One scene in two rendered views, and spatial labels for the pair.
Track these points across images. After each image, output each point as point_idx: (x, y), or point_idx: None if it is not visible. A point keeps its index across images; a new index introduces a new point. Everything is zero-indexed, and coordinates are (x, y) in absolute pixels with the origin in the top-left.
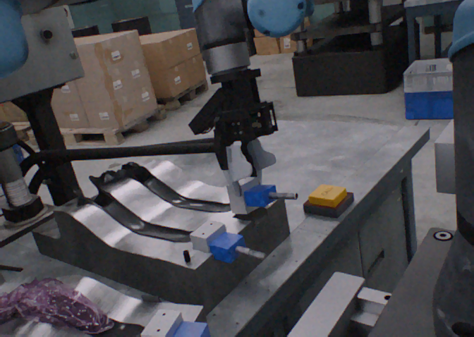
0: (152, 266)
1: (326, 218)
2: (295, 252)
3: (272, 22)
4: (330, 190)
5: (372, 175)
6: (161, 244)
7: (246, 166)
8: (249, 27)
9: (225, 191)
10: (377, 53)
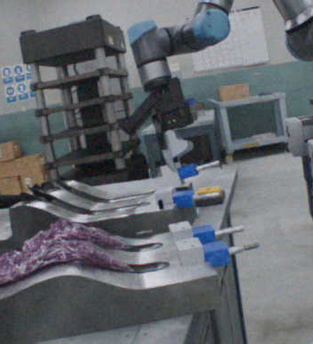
0: (125, 224)
1: (214, 205)
2: (211, 219)
3: (215, 31)
4: (210, 188)
5: (224, 187)
6: (124, 211)
7: (182, 142)
8: (170, 52)
9: (138, 191)
10: (122, 176)
